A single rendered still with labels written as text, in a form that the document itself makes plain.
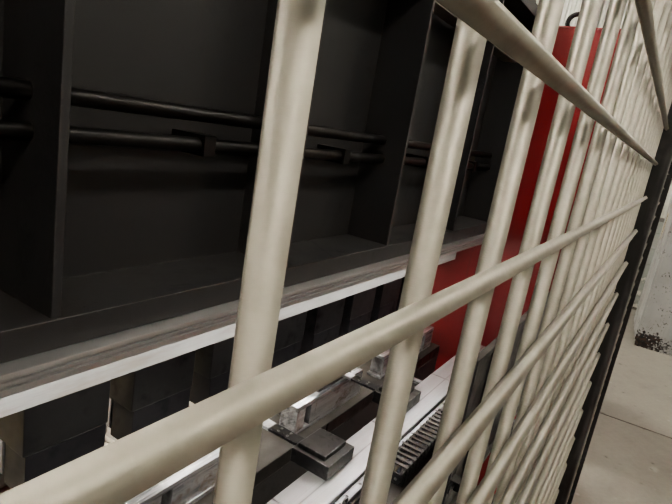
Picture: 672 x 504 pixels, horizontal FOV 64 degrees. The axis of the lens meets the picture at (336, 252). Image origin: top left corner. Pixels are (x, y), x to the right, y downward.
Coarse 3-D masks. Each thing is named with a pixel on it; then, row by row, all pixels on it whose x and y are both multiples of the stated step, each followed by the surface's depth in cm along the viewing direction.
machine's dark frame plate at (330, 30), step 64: (0, 0) 60; (64, 0) 54; (128, 0) 72; (192, 0) 81; (256, 0) 92; (384, 0) 126; (512, 0) 171; (0, 64) 62; (64, 64) 56; (128, 64) 75; (192, 64) 84; (256, 64) 96; (320, 64) 112; (384, 64) 129; (512, 64) 198; (0, 128) 57; (64, 128) 58; (128, 128) 78; (192, 128) 88; (256, 128) 92; (320, 128) 107; (384, 128) 131; (0, 192) 65; (64, 192) 60; (128, 192) 80; (192, 192) 91; (320, 192) 124; (384, 192) 133; (0, 256) 67; (64, 256) 74; (128, 256) 84; (192, 256) 95; (320, 256) 112; (384, 256) 134; (0, 320) 60; (64, 320) 63; (128, 320) 71
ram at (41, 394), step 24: (360, 288) 168; (288, 312) 137; (216, 336) 115; (120, 360) 95; (144, 360) 100; (48, 384) 84; (72, 384) 88; (96, 384) 92; (0, 408) 78; (24, 408) 82
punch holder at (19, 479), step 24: (48, 408) 85; (72, 408) 89; (96, 408) 93; (0, 432) 87; (24, 432) 83; (48, 432) 86; (72, 432) 90; (96, 432) 95; (0, 456) 88; (24, 456) 84; (48, 456) 88; (72, 456) 92; (24, 480) 85
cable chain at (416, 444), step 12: (432, 420) 151; (420, 432) 143; (432, 432) 143; (408, 444) 136; (420, 444) 137; (432, 444) 139; (396, 456) 130; (408, 456) 131; (420, 456) 132; (396, 468) 127; (408, 468) 126; (396, 480) 125
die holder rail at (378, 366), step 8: (424, 328) 242; (432, 328) 243; (424, 336) 239; (424, 344) 240; (384, 352) 207; (376, 360) 207; (384, 360) 205; (376, 368) 207; (384, 368) 207; (376, 376) 206
